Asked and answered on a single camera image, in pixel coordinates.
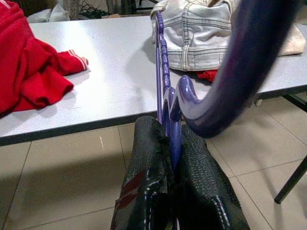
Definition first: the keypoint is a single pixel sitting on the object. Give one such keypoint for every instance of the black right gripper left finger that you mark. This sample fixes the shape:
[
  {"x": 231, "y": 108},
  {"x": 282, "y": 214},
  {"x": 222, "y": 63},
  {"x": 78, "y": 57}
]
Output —
[{"x": 148, "y": 155}]

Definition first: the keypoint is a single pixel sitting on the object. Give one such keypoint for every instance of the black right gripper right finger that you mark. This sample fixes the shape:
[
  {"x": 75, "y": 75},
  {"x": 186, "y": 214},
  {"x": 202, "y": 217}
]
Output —
[{"x": 199, "y": 179}]

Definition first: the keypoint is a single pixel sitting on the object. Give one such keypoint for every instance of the purple plastic hanger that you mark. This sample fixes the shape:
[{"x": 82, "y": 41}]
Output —
[{"x": 239, "y": 72}]

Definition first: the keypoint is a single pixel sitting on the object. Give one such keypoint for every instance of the red garment white stripes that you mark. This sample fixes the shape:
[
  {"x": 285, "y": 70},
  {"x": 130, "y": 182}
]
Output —
[{"x": 28, "y": 60}]

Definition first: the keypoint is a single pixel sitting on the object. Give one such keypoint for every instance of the small red cloth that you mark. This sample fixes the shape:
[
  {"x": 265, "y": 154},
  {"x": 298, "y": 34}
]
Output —
[{"x": 207, "y": 75}]

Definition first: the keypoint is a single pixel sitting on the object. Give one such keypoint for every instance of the grey table black legs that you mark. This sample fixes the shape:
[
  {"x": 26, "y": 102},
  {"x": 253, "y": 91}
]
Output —
[{"x": 108, "y": 60}]

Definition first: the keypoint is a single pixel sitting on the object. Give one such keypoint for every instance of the light denim jeans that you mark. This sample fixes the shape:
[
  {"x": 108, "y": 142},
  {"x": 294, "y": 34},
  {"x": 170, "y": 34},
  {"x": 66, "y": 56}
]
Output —
[{"x": 196, "y": 36}]

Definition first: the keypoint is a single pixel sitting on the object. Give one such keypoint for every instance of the cream cloth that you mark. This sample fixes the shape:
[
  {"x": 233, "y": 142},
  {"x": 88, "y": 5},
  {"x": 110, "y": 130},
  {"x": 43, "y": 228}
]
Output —
[{"x": 292, "y": 40}]

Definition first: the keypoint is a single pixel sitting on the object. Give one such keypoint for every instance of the white plastic bag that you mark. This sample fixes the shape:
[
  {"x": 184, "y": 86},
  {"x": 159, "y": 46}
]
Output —
[{"x": 52, "y": 14}]

